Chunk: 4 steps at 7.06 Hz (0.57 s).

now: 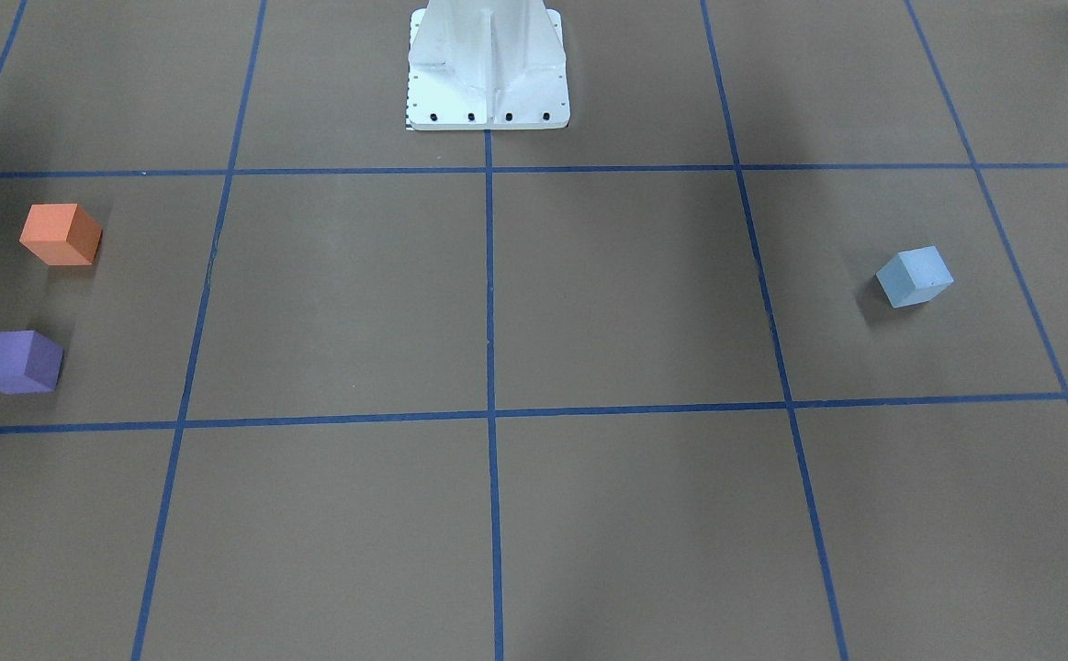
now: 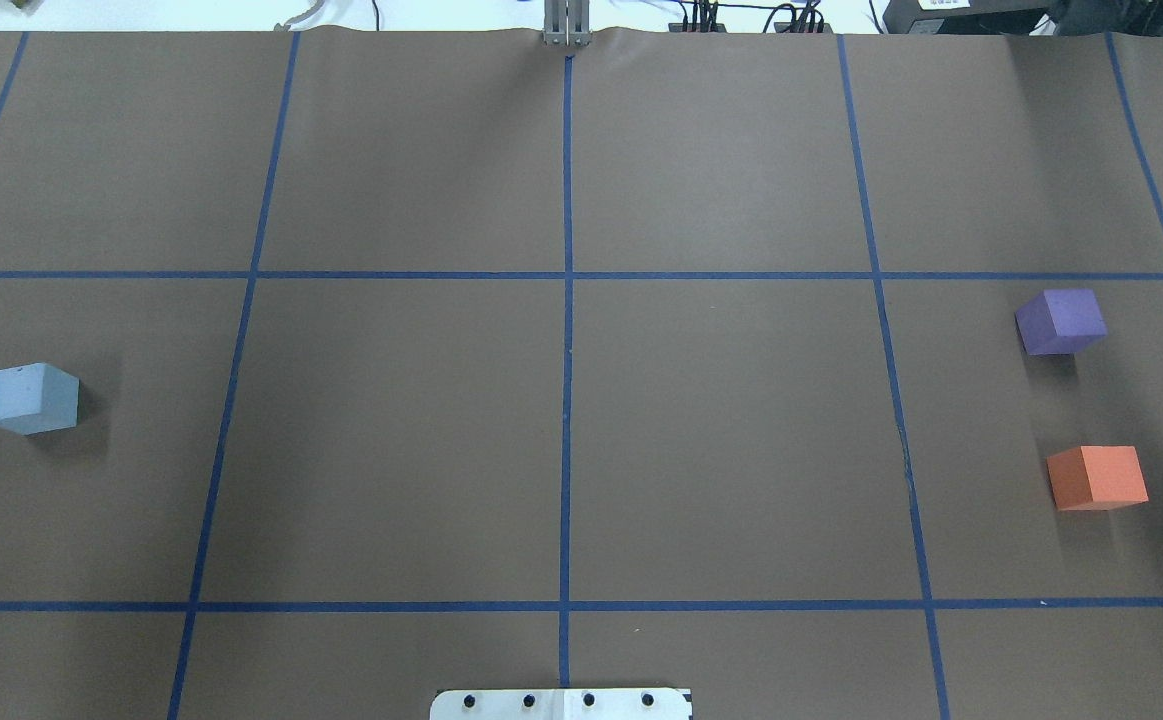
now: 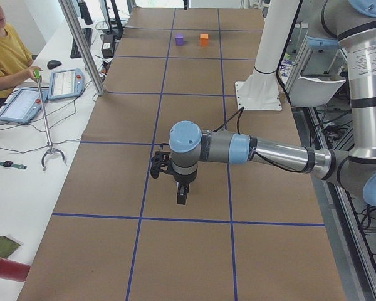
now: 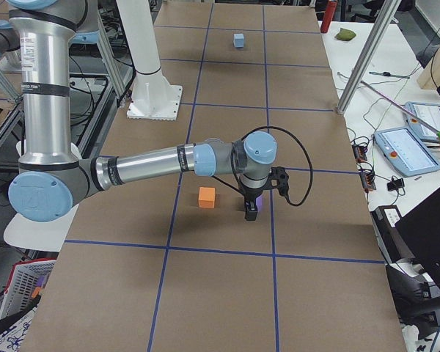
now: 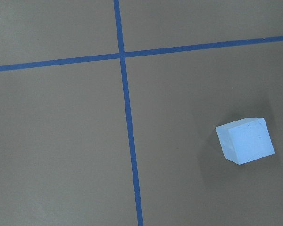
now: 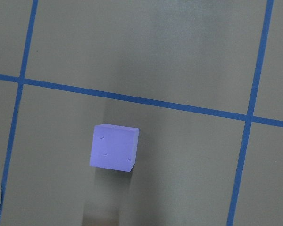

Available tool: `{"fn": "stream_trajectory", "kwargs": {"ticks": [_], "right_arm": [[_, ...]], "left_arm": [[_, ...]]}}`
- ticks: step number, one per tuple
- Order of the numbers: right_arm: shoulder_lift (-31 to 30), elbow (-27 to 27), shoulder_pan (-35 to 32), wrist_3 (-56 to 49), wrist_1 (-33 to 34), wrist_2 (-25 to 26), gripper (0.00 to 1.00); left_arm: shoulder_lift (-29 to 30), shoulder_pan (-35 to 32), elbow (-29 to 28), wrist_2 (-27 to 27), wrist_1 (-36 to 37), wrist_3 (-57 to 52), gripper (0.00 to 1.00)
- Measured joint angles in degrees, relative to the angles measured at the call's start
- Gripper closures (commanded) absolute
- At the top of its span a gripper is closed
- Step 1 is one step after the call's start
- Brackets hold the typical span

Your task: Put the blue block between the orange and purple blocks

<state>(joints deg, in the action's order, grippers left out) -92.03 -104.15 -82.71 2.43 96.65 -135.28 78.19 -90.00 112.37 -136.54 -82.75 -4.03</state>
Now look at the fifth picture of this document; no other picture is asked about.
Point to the light blue foam block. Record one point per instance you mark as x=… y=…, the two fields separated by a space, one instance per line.
x=245 y=140

